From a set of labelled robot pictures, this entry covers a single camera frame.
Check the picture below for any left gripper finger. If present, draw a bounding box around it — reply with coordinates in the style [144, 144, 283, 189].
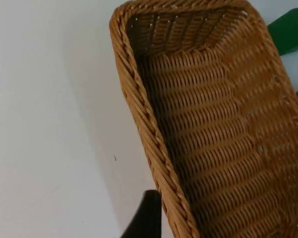
[121, 189, 163, 238]

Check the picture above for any pale brown wicker basket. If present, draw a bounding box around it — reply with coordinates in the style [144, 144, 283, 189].
[109, 0, 298, 238]

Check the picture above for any green block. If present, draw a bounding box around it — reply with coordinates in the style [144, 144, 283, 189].
[266, 0, 298, 56]

